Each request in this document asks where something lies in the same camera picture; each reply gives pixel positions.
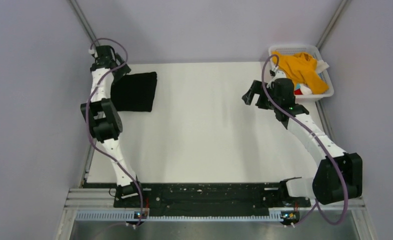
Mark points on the white plastic basket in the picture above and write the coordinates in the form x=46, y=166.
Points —
x=290, y=49

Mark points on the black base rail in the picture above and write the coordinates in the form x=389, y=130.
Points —
x=207, y=199

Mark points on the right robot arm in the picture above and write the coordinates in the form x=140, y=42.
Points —
x=339, y=174

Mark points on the black t shirt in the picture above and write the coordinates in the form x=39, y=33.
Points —
x=134, y=92

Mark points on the white cable duct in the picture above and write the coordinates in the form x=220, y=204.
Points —
x=133, y=216

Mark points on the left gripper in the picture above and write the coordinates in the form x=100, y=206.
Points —
x=123, y=70

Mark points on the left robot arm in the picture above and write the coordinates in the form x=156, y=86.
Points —
x=103, y=121

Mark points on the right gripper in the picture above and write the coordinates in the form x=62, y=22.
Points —
x=257, y=88

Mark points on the orange t shirt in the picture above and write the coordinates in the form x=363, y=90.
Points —
x=301, y=69

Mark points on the white cloth in basket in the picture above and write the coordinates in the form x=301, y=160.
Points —
x=321, y=66

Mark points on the red blue cloth in basket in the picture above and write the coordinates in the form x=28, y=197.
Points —
x=298, y=90

